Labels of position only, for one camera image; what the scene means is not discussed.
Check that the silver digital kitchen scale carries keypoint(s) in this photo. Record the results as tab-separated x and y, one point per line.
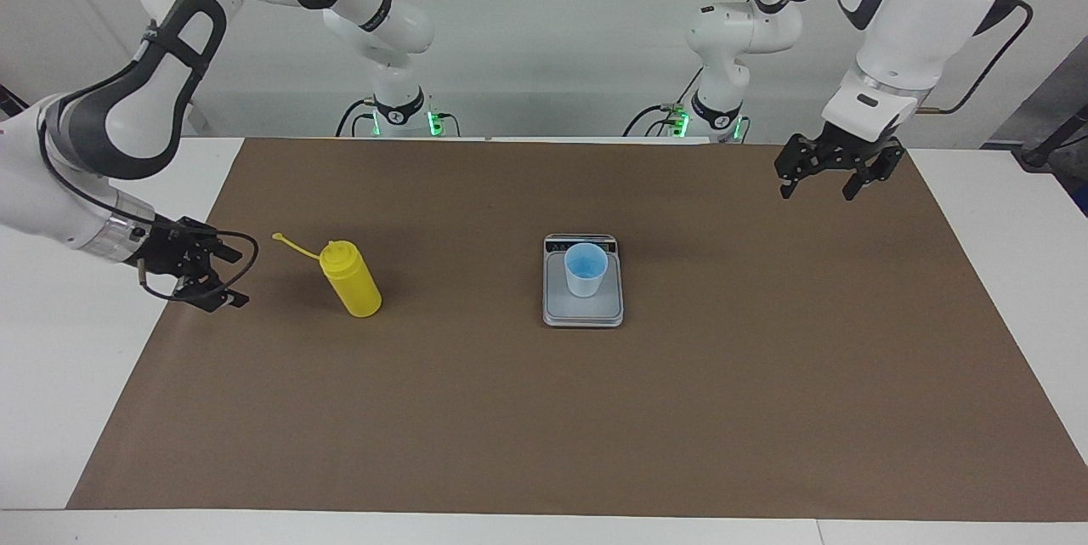
561	313

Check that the light blue plastic cup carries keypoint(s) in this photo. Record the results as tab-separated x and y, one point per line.
585	277

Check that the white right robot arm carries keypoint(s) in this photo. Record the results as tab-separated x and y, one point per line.
127	120

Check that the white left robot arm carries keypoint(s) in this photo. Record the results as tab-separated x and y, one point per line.
909	18

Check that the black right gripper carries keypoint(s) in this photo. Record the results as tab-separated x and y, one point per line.
170	252

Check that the yellow squeeze bottle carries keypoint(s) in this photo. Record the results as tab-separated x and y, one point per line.
353	286

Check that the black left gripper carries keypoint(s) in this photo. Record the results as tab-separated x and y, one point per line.
850	150

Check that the brown paper table mat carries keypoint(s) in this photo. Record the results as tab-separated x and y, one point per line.
510	409

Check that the black clamp stand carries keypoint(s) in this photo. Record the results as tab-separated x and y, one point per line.
1041	156
7	99

